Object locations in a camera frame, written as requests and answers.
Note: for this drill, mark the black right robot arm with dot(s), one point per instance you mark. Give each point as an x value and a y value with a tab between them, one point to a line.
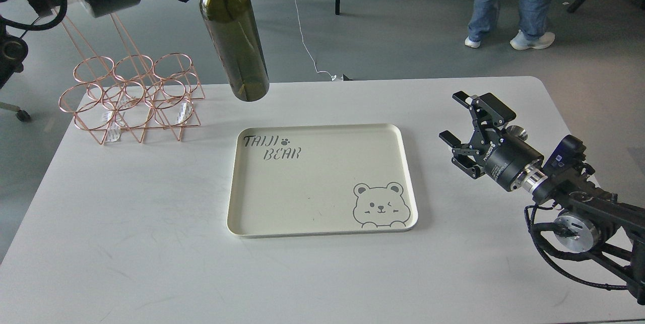
571	219

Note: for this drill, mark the copper wire wine rack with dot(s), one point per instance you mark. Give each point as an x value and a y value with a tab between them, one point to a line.
132	95

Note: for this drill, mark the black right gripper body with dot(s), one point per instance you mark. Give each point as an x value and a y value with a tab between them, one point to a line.
505	160

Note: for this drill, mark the dark green wine bottle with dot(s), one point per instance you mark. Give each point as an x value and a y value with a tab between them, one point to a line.
232	27

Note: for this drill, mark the chair caster wheel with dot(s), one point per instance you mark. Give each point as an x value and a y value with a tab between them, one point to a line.
20	114

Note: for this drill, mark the cream bear serving tray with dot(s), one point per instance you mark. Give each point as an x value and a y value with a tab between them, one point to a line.
310	180

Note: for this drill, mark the steel double jigger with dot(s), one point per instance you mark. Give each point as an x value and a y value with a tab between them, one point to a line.
517	131

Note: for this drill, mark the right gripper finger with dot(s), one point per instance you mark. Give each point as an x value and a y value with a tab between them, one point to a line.
489	116
469	157

